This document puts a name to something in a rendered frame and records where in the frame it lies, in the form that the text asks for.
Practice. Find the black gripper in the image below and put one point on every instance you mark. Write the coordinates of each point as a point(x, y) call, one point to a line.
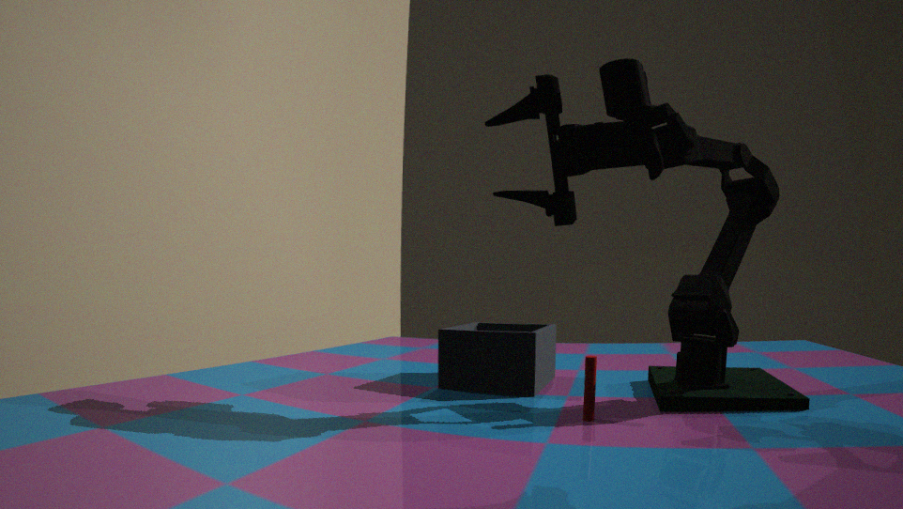
point(585, 148)

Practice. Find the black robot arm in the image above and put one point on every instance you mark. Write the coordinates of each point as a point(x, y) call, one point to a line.
point(701, 303)

